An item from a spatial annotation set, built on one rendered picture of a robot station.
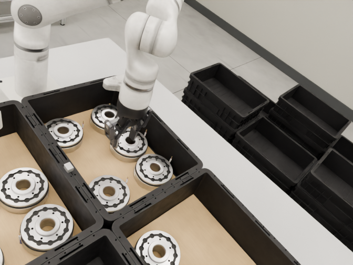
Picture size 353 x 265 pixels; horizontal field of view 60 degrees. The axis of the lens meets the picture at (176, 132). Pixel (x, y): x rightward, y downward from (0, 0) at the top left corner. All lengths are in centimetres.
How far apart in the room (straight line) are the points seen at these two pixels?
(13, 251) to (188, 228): 39
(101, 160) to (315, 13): 294
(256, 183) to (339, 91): 248
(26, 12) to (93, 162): 41
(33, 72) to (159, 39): 49
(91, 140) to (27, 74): 27
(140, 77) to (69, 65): 74
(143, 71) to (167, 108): 63
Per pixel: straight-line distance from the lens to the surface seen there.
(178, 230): 79
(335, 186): 179
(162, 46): 61
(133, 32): 61
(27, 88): 104
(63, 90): 88
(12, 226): 75
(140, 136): 89
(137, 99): 69
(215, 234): 82
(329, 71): 352
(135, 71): 65
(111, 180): 78
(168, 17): 65
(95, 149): 87
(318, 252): 116
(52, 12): 88
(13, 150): 87
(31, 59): 97
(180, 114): 127
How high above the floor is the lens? 150
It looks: 42 degrees down
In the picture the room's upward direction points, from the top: 24 degrees clockwise
